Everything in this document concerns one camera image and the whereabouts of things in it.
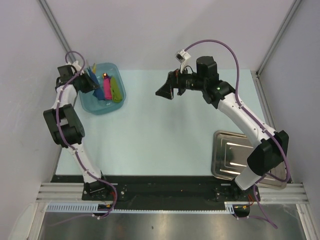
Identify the translucent blue plastic bin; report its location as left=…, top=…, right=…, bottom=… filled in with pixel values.
left=79, top=62, right=126, bottom=115

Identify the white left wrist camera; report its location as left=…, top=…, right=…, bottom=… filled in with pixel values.
left=71, top=60, right=85, bottom=76

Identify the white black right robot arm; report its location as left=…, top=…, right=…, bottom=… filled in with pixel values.
left=155, top=56, right=289, bottom=201

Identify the light blue cable duct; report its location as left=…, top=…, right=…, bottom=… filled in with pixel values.
left=46, top=203, right=234, bottom=214

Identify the dark blue paper napkin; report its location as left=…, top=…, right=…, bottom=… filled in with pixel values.
left=89, top=73, right=105, bottom=101

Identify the aluminium rail frame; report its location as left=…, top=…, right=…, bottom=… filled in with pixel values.
left=39, top=70, right=320, bottom=240

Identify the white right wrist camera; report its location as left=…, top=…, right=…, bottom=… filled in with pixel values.
left=175, top=49, right=191, bottom=73

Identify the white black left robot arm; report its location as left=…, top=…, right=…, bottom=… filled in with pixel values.
left=43, top=60, right=111, bottom=200

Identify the pink rolled napkin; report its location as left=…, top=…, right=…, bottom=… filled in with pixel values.
left=103, top=78, right=112, bottom=100

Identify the green rolled napkin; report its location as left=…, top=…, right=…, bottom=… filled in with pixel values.
left=110, top=76, right=123, bottom=103

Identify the stainless steel tray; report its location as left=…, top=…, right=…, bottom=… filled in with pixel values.
left=211, top=130, right=291, bottom=191

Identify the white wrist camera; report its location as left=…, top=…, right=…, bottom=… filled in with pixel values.
left=71, top=60, right=85, bottom=76
left=175, top=49, right=191, bottom=73

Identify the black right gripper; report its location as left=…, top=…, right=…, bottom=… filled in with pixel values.
left=155, top=64, right=206, bottom=100

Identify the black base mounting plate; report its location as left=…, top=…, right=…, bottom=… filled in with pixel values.
left=51, top=175, right=260, bottom=212

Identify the ornate silver table knife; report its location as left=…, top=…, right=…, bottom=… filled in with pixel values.
left=87, top=66, right=93, bottom=75

